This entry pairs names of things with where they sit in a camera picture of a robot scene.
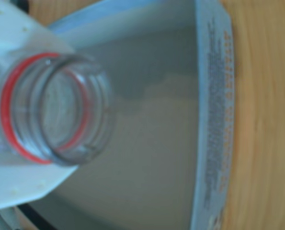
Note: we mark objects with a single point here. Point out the clear bottle nutrition print label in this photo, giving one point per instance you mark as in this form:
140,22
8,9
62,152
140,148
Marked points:
96,95

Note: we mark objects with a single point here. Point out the grey cardboard box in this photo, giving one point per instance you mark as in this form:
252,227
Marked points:
144,143

